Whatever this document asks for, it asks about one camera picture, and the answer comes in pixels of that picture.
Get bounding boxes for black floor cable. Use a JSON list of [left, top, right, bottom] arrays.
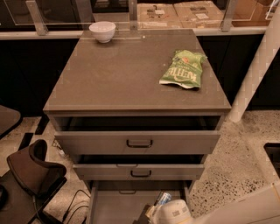
[[61, 189, 91, 224]]

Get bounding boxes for white diagonal pole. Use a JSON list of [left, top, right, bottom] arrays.
[[227, 5, 280, 123]]

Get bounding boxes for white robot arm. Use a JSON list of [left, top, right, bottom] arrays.
[[145, 181, 280, 224]]

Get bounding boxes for flattened cardboard box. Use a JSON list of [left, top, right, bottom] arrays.
[[137, 0, 224, 29]]

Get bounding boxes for grey top drawer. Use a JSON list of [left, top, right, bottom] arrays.
[[53, 115, 221, 156]]

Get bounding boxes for grey middle drawer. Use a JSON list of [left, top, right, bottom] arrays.
[[73, 155, 204, 180]]

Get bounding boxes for grey drawer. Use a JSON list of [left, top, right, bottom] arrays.
[[73, 155, 204, 180], [53, 115, 221, 156], [86, 180, 192, 224]]

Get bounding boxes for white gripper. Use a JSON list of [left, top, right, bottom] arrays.
[[145, 199, 193, 224]]

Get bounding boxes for dark brown chair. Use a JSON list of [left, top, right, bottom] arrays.
[[0, 139, 67, 224]]

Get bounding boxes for clear acrylic barrier panel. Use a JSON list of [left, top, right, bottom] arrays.
[[3, 0, 133, 25]]

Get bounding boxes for grey bottom drawer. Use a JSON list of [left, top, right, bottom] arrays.
[[86, 180, 192, 224]]

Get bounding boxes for silver blue redbull can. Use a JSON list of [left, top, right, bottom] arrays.
[[154, 192, 172, 206]]

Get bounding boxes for green chip bag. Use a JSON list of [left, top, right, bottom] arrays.
[[159, 50, 207, 89]]

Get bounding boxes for dark round table edge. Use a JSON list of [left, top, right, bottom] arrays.
[[0, 105, 22, 139]]

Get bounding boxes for white ceramic bowl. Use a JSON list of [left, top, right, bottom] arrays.
[[89, 21, 116, 43]]

